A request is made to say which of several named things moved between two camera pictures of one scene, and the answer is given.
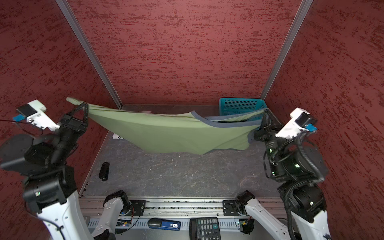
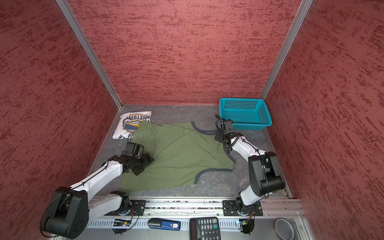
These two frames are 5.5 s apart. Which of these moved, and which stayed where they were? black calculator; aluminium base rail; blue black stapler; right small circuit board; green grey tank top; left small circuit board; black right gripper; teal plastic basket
Moved: green grey tank top; black right gripper
Stayed: aluminium base rail; right small circuit board; left small circuit board; blue black stapler; teal plastic basket; black calculator
